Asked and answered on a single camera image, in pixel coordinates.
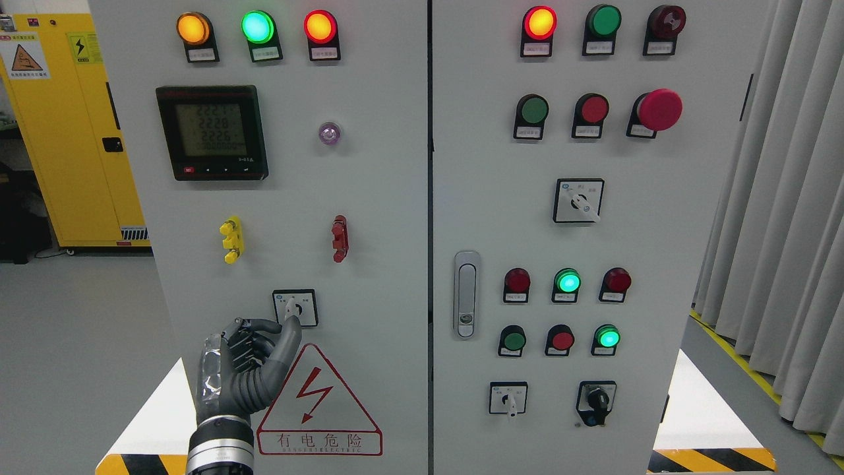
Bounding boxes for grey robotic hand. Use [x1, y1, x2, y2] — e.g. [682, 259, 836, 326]
[194, 315, 302, 423]

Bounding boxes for white rotary switch door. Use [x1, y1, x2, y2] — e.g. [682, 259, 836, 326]
[272, 289, 319, 328]

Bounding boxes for green lit indicator light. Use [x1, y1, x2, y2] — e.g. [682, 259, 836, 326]
[241, 10, 284, 63]

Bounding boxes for amber indicator light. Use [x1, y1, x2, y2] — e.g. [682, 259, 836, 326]
[177, 11, 220, 63]

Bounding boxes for red electric danger sticker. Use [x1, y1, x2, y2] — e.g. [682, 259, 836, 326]
[256, 344, 383, 457]

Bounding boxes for yellow terminal connector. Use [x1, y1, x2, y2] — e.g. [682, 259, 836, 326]
[219, 216, 245, 265]

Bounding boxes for red terminal connector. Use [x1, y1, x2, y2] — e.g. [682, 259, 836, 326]
[331, 214, 349, 263]

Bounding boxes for black digital power meter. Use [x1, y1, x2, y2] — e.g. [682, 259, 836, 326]
[156, 85, 269, 181]

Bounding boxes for small clear lamp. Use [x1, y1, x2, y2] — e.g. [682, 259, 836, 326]
[318, 121, 342, 146]

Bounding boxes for green push button lower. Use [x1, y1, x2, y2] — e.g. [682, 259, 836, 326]
[497, 325, 527, 358]

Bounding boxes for dark red indicator left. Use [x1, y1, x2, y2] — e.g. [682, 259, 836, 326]
[502, 268, 531, 303]

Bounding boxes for dark red indicator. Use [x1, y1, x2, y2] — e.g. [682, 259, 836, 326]
[599, 267, 632, 303]
[502, 268, 531, 303]

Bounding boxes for grey electrical control cabinet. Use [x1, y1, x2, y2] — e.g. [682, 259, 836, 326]
[88, 1, 775, 474]

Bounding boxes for red push button lower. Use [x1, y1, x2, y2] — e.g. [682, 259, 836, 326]
[545, 324, 575, 357]

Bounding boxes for red push button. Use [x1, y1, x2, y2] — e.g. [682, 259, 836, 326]
[572, 93, 609, 139]
[545, 324, 575, 357]

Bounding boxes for green lit indicator middle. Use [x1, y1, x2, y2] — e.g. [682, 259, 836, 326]
[551, 268, 582, 303]

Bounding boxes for red lit indicator left door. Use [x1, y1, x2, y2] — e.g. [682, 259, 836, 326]
[303, 9, 342, 62]

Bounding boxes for red lit indicator door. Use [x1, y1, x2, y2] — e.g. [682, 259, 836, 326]
[303, 9, 342, 62]
[520, 5, 557, 58]

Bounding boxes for yellow safety storage cabinet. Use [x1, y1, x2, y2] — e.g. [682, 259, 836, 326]
[2, 13, 150, 251]

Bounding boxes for green lit push button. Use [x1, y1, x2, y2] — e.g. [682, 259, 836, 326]
[590, 324, 621, 357]

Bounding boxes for dark red indicator right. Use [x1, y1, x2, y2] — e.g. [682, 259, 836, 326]
[599, 267, 632, 303]

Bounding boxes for green push button upper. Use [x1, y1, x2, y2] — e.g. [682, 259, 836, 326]
[512, 94, 549, 141]

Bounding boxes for red push button upper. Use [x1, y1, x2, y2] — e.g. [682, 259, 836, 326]
[572, 93, 609, 139]

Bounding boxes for red lit indicator right door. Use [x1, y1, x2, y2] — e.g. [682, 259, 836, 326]
[520, 5, 557, 58]

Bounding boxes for red emergency stop button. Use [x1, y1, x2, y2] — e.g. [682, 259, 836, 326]
[625, 89, 683, 139]

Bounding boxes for green unlit indicator top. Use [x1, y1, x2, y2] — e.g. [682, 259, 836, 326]
[582, 4, 622, 56]

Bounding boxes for grey curtain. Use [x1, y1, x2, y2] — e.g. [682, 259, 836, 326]
[694, 1, 843, 457]

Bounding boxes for dark red buzzer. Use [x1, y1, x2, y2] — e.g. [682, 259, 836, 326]
[642, 4, 687, 57]

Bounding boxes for silver door lock handle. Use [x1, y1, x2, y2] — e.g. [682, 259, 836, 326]
[453, 251, 481, 339]

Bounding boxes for white rotary switch lower right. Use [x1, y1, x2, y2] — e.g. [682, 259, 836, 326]
[488, 381, 529, 418]

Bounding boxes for white rotary switch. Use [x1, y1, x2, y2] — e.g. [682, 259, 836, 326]
[552, 178, 604, 224]
[488, 381, 529, 418]

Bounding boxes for black selector key switch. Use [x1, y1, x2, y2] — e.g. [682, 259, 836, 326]
[576, 381, 617, 427]

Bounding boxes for white rotary switch upper right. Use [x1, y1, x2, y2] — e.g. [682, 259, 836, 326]
[552, 178, 604, 224]

